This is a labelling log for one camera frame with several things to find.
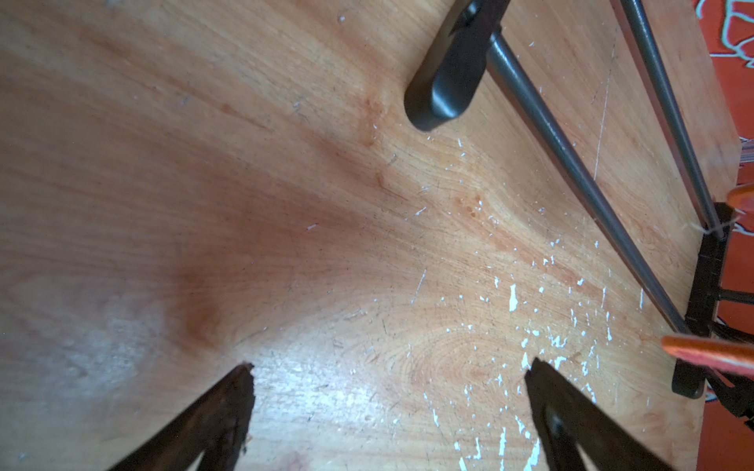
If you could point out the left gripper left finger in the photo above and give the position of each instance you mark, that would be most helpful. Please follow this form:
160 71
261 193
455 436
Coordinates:
212 431

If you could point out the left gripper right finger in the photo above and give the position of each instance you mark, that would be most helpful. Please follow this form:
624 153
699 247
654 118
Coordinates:
571 427

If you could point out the black garment rack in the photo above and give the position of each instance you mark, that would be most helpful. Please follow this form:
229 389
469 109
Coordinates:
470 45

